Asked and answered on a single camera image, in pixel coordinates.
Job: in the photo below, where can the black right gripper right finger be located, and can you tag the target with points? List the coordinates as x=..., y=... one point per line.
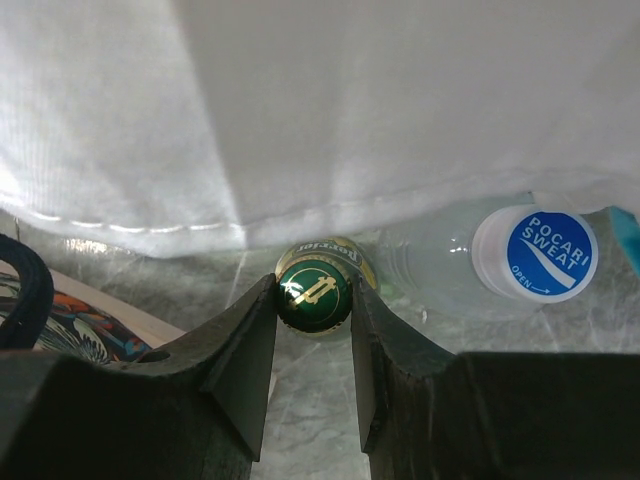
x=425, y=413

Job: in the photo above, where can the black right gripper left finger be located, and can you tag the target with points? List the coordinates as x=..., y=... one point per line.
x=193, y=408

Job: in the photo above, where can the clear Pocari Sweat bottle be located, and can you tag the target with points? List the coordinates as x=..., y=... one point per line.
x=495, y=259

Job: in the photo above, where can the dark green Perrier bottle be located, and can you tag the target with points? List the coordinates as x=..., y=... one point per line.
x=315, y=286

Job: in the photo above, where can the beige canvas tote bag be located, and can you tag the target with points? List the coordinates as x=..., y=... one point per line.
x=80, y=320

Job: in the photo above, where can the teal cloth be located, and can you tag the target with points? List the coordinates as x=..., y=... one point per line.
x=626, y=231

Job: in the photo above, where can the white hanging shirt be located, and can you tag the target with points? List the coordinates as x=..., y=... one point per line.
x=171, y=128

